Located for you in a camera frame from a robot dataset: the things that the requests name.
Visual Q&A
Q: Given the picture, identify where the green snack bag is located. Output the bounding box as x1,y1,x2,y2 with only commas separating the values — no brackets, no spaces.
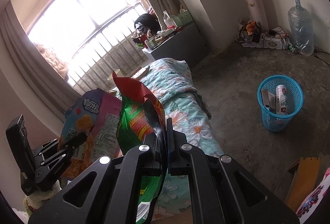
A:
114,76,165,223

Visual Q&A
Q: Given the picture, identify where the purple pink snack bag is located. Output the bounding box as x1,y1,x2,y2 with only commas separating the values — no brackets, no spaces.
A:
58,88,122,180

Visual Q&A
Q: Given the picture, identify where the white cardboard box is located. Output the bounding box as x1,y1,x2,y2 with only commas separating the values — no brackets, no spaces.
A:
261,89,276,113

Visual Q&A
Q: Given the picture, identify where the white milk bottle red cap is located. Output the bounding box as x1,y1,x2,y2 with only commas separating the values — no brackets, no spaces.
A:
276,84,289,115

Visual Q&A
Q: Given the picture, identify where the white gloved left hand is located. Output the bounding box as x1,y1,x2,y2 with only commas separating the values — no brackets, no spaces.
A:
23,181,61,216

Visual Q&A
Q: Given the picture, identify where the blue plastic waste basket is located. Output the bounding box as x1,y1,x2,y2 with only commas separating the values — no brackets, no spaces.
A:
257,75,304,133

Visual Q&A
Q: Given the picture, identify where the wooden stool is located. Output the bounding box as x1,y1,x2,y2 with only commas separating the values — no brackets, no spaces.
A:
285,157,321,211

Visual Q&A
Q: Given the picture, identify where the pink floral pillow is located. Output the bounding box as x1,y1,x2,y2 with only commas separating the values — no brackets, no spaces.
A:
296,168,329,223

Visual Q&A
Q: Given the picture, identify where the left grey curtain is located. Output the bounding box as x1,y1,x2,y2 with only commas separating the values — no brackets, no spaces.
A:
1,2,81,122

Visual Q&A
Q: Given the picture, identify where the white paper cup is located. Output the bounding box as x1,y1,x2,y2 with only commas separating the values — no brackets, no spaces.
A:
107,69,124,81

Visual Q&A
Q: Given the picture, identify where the floral blue quilt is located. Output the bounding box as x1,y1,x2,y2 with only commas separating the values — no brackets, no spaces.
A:
136,58,223,221

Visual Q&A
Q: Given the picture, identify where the grey cabinet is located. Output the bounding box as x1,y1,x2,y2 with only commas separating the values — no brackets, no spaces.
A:
143,23,210,68

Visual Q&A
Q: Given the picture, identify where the white power strip box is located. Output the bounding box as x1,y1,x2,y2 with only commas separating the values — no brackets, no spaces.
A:
242,26,293,50

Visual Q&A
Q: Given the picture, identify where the black bag on cabinet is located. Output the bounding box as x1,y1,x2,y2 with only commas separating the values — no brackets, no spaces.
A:
134,13,161,33

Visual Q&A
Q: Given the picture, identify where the white plastic jug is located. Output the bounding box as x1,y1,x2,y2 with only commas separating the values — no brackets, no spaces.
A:
163,10,177,29

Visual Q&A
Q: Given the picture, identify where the green plastic basket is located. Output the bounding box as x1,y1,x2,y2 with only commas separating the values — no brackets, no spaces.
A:
171,10,193,28

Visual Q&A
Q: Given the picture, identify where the large clear water jug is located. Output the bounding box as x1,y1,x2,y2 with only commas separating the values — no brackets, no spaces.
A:
288,0,314,56

